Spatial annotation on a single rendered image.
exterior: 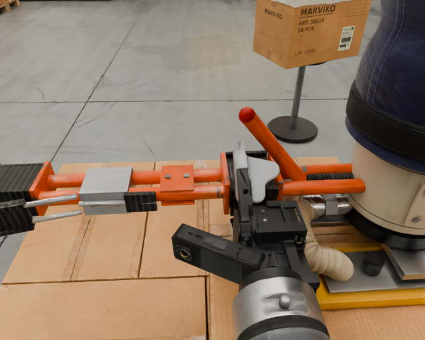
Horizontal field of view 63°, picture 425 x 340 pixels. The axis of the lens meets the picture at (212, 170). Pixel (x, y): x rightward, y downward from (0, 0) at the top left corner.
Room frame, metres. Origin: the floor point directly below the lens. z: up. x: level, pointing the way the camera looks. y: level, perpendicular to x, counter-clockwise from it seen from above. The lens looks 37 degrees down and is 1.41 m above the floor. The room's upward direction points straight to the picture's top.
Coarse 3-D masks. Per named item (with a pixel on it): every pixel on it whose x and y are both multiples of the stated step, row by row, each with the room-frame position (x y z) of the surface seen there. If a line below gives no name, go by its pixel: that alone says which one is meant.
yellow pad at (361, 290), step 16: (352, 256) 0.35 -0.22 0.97; (368, 256) 0.33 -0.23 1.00; (384, 256) 0.35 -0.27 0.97; (368, 272) 0.32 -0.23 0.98; (384, 272) 0.32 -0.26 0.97; (320, 288) 0.30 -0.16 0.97; (336, 288) 0.30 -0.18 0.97; (352, 288) 0.30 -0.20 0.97; (368, 288) 0.30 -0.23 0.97; (384, 288) 0.30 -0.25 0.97; (400, 288) 0.30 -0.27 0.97; (416, 288) 0.30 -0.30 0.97; (320, 304) 0.28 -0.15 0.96; (336, 304) 0.28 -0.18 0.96; (352, 304) 0.28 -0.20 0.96; (368, 304) 0.28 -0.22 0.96; (384, 304) 0.28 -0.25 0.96; (400, 304) 0.28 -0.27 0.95; (416, 304) 0.28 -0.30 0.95
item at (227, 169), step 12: (228, 156) 0.45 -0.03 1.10; (252, 156) 0.46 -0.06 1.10; (264, 156) 0.46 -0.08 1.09; (228, 168) 0.43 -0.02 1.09; (228, 180) 0.38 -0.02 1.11; (276, 180) 0.39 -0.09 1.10; (228, 192) 0.37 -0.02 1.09; (276, 192) 0.37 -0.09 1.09; (228, 204) 0.37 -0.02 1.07; (264, 204) 0.37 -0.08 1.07
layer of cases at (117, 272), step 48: (48, 240) 0.76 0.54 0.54; (96, 240) 0.76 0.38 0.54; (144, 240) 0.77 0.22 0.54; (0, 288) 0.58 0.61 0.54; (48, 288) 0.58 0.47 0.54; (96, 288) 0.58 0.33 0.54; (144, 288) 0.58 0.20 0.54; (192, 288) 0.58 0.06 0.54; (0, 336) 0.45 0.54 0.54; (48, 336) 0.45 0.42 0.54; (96, 336) 0.45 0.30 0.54; (144, 336) 0.45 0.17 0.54; (192, 336) 0.45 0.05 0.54
